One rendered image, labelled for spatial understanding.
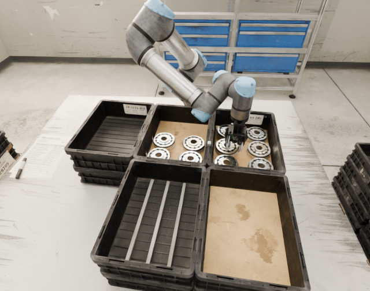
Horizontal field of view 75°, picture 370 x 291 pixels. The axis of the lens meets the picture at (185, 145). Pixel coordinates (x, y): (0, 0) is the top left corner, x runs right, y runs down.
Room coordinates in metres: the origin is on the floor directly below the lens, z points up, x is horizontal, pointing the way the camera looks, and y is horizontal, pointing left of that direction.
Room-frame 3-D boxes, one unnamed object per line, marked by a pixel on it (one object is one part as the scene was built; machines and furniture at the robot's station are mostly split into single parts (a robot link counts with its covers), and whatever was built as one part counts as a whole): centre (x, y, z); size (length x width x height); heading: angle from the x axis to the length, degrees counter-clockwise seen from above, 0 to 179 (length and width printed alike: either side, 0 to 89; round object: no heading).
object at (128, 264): (0.45, 0.10, 0.92); 0.40 x 0.30 x 0.02; 171
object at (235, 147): (0.81, -0.19, 0.86); 0.10 x 0.10 x 0.01
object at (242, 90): (0.78, -0.22, 1.15); 0.09 x 0.08 x 0.11; 30
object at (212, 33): (2.70, -0.13, 0.60); 0.72 x 0.03 x 0.56; 86
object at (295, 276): (0.40, -0.20, 0.87); 0.40 x 0.30 x 0.11; 171
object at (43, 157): (0.92, 0.77, 0.70); 0.33 x 0.23 x 0.01; 176
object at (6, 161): (1.09, 1.23, 0.41); 0.31 x 0.02 x 0.16; 176
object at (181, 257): (0.45, 0.10, 0.87); 0.40 x 0.30 x 0.11; 171
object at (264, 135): (0.89, -0.35, 0.86); 0.10 x 0.10 x 0.01
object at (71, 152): (0.89, 0.33, 0.92); 0.40 x 0.30 x 0.02; 171
